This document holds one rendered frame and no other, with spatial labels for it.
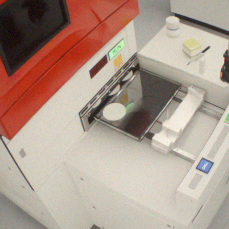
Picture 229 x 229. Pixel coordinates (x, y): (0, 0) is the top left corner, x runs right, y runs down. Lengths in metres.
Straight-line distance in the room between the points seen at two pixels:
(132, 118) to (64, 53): 0.49
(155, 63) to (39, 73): 0.73
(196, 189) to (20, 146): 0.66
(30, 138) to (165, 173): 0.56
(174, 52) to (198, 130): 0.41
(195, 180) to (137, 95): 0.55
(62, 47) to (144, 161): 0.61
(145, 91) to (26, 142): 0.63
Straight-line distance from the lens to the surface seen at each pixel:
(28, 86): 1.19
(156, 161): 1.55
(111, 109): 1.64
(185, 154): 1.53
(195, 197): 1.31
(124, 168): 1.55
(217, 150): 1.42
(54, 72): 1.26
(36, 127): 1.38
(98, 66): 1.55
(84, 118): 1.59
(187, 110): 1.64
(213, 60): 1.77
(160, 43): 1.86
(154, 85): 1.72
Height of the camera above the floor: 2.12
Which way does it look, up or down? 49 degrees down
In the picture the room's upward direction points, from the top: 11 degrees counter-clockwise
